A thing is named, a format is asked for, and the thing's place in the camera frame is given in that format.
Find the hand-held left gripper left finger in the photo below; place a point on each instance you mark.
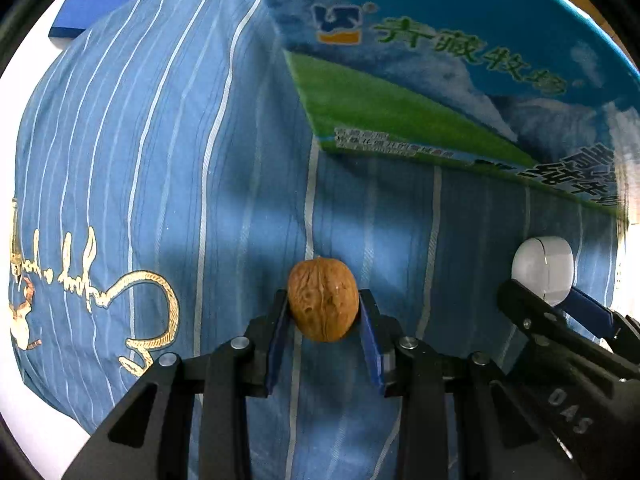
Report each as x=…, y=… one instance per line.
x=277, y=345

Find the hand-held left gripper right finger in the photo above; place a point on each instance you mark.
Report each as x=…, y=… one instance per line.
x=372, y=345

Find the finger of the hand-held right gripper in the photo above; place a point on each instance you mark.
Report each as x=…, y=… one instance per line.
x=592, y=310
x=535, y=315

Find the white earbud case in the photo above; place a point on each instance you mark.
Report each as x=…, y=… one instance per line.
x=542, y=270

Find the brown walnut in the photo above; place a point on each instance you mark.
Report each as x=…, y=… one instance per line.
x=323, y=298

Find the blue milk carton box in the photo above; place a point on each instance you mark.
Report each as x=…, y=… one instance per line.
x=425, y=85

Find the blue striped blanket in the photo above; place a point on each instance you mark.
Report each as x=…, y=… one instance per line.
x=175, y=185

